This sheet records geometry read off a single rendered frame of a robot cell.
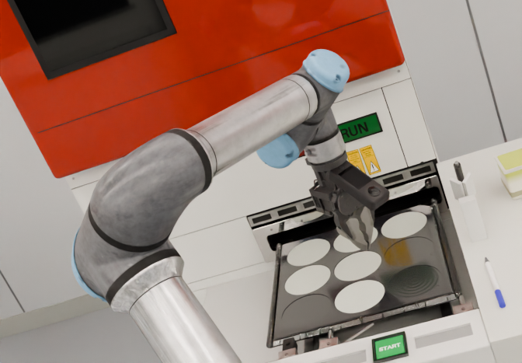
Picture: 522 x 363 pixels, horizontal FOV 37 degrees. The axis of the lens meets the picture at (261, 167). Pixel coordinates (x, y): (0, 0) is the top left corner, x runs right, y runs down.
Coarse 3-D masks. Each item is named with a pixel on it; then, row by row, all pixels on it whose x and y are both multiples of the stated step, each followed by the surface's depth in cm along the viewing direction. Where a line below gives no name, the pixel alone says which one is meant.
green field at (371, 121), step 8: (360, 120) 169; (368, 120) 169; (376, 120) 169; (344, 128) 170; (352, 128) 170; (360, 128) 170; (368, 128) 170; (376, 128) 169; (344, 136) 171; (352, 136) 171; (360, 136) 170
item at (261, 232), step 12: (408, 180) 175; (420, 180) 173; (432, 180) 173; (396, 192) 175; (408, 192) 174; (444, 204) 175; (288, 216) 181; (300, 216) 179; (312, 216) 179; (324, 216) 179; (252, 228) 182; (264, 228) 181; (276, 228) 181; (288, 228) 181; (264, 240) 182; (264, 252) 184
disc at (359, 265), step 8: (352, 256) 164; (360, 256) 162; (368, 256) 161; (376, 256) 160; (344, 264) 162; (352, 264) 161; (360, 264) 160; (368, 264) 159; (376, 264) 158; (336, 272) 160; (344, 272) 159; (352, 272) 158; (360, 272) 157; (368, 272) 156; (344, 280) 157; (352, 280) 156
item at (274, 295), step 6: (282, 246) 179; (276, 252) 177; (276, 258) 174; (276, 264) 172; (276, 270) 169; (276, 276) 167; (276, 282) 165; (276, 288) 163; (276, 294) 161; (276, 300) 160; (270, 306) 158; (276, 306) 158; (270, 312) 156; (276, 312) 156; (270, 324) 152; (270, 330) 150; (270, 336) 149
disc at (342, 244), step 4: (376, 232) 168; (340, 236) 173; (372, 236) 168; (376, 236) 167; (336, 240) 172; (340, 240) 171; (344, 240) 170; (348, 240) 170; (372, 240) 166; (336, 244) 170; (340, 244) 170; (344, 244) 169; (348, 244) 168; (352, 244) 168; (336, 248) 169; (340, 248) 168; (344, 248) 168; (348, 248) 167; (352, 248) 166; (356, 248) 166; (344, 252) 166; (348, 252) 166
